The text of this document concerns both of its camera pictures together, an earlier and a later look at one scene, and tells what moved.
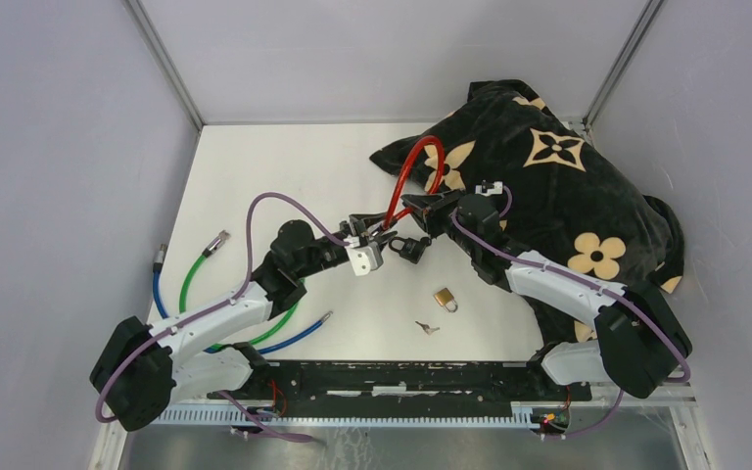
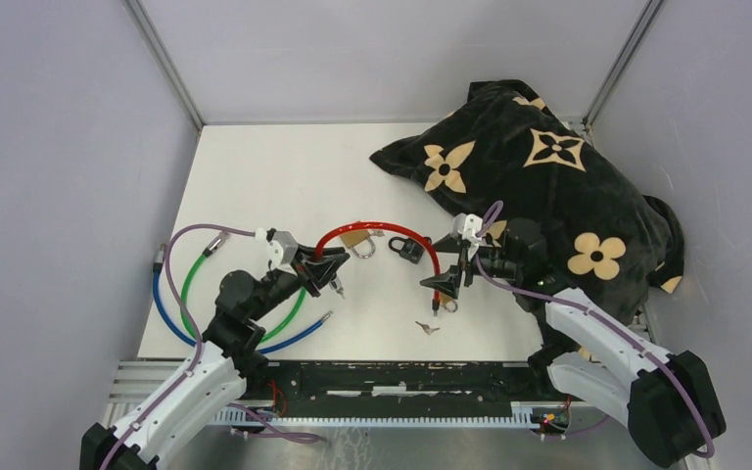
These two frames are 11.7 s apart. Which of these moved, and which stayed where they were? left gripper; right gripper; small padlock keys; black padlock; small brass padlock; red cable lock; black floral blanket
Moved: right gripper; left gripper; red cable lock
Stayed: black padlock; small padlock keys; black floral blanket; small brass padlock
